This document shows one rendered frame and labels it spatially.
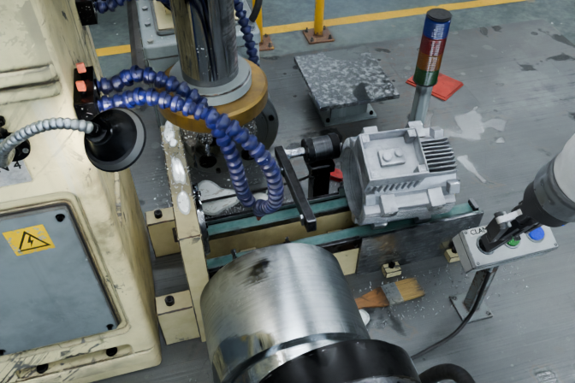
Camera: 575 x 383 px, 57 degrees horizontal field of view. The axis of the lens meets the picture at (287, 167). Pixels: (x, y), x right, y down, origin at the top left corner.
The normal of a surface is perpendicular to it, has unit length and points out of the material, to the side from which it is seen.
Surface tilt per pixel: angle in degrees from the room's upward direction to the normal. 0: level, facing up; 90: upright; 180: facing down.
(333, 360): 4
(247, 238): 90
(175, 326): 90
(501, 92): 0
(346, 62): 0
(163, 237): 90
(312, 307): 13
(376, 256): 90
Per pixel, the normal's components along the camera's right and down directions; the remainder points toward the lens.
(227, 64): 0.66, 0.52
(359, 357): 0.22, -0.74
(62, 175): 0.26, 0.67
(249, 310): -0.45, -0.55
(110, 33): 0.00, -0.71
